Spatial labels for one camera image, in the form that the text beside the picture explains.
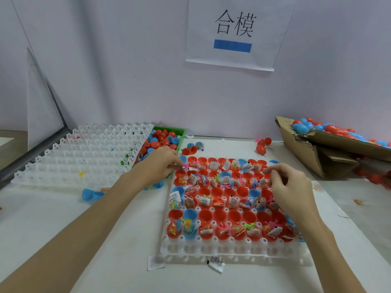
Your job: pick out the person's left hand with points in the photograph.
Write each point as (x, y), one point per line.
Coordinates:
(156, 167)

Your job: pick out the person's right hand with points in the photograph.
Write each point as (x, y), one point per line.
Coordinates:
(296, 195)

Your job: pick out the small capsule cluster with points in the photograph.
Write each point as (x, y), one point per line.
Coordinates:
(192, 147)

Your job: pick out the cardboard box of capsules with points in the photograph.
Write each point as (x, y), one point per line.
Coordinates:
(302, 146)

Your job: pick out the blue egg shell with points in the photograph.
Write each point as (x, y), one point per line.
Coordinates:
(91, 194)

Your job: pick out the pile of finished eggs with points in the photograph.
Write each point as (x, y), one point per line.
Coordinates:
(330, 128)

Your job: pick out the clear plastic egg tray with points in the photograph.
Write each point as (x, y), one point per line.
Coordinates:
(79, 155)
(232, 250)

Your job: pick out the person's left forearm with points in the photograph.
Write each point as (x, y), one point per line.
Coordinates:
(73, 241)

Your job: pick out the person's right forearm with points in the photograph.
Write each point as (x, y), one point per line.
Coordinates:
(333, 259)

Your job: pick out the green plastic tray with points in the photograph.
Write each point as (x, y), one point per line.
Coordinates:
(178, 131)

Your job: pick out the small orange toy piece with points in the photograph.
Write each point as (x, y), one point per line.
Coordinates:
(358, 202)

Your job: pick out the small white paper slip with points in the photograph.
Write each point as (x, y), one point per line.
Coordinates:
(155, 263)

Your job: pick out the small white packet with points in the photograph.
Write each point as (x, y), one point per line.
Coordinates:
(215, 264)

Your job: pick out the clear triangular panel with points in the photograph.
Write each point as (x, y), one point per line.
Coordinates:
(43, 106)

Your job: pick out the white paper sign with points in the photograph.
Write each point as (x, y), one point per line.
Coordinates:
(269, 33)

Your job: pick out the grey metal rail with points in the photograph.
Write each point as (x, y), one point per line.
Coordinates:
(30, 156)

